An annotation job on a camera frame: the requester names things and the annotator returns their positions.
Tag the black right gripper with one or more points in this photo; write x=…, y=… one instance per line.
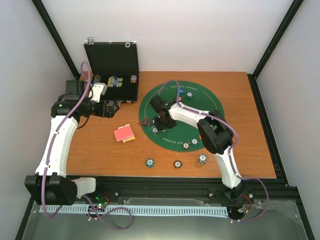
x=160, y=127

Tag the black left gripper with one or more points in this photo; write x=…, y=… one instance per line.
x=110, y=113

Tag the red playing card deck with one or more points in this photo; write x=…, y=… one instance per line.
x=124, y=134

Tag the blue round blind button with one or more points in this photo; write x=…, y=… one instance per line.
x=181, y=91

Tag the teal poker chip stack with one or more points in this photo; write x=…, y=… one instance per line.
x=150, y=162

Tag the brown poker chip stack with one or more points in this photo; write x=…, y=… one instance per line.
x=177, y=164

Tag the purple poker chip stack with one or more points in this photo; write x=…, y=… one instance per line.
x=202, y=159

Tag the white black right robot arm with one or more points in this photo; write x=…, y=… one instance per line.
x=215, y=133

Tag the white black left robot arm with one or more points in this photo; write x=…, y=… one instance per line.
x=50, y=185

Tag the black triangular dealer button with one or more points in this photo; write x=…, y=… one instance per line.
x=145, y=121

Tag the round green poker mat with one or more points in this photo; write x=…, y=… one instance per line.
x=184, y=136

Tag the card deck in case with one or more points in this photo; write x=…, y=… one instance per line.
x=115, y=82

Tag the teal chips in case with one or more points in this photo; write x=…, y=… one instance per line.
x=96, y=79

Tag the purple chips in case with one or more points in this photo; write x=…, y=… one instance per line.
x=133, y=79

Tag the open black poker case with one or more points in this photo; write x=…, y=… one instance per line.
x=119, y=59

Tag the light blue slotted cable duct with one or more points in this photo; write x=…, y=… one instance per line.
x=143, y=210

